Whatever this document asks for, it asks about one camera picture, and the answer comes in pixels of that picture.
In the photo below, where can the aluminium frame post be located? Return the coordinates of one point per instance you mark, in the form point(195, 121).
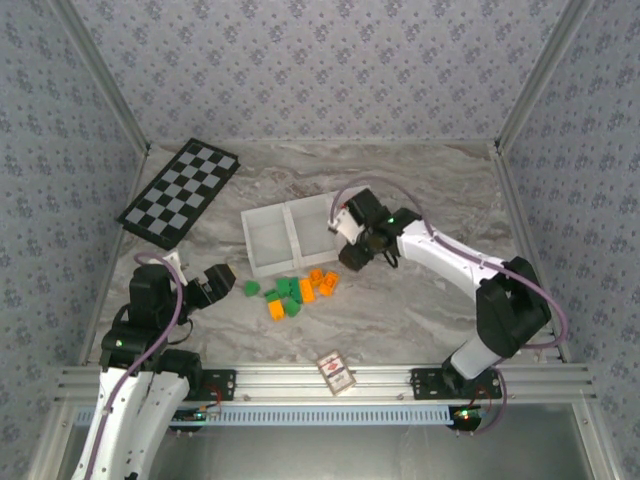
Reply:
point(540, 75)
point(106, 75)

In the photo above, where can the small green lego brick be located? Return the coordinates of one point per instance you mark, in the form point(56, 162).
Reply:
point(252, 288)
point(271, 295)

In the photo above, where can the playing card box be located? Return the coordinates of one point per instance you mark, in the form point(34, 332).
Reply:
point(336, 373)

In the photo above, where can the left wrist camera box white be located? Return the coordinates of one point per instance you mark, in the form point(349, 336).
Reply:
point(172, 257)

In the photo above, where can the black grey checkerboard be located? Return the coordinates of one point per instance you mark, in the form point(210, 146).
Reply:
point(190, 180)

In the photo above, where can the small circuit board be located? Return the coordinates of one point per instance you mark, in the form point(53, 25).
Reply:
point(200, 415)
point(467, 415)

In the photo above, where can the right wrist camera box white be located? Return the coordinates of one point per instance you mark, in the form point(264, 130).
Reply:
point(347, 225)

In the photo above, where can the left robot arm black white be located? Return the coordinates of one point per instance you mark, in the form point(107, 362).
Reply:
point(165, 415)

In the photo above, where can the aluminium side rail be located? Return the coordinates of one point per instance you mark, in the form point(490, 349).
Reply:
point(512, 190)

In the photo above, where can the aluminium cross rail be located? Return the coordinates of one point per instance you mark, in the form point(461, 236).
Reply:
point(280, 380)

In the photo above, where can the small orange lego brick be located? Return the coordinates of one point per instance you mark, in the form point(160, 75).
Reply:
point(316, 276)

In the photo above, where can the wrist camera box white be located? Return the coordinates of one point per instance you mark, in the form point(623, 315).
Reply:
point(172, 257)
point(347, 225)

